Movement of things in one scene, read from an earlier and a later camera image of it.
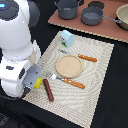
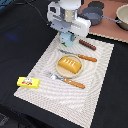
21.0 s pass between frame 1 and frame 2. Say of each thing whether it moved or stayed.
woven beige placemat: stayed
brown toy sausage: moved
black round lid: stayed
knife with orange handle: stayed
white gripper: moved
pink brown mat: stayed
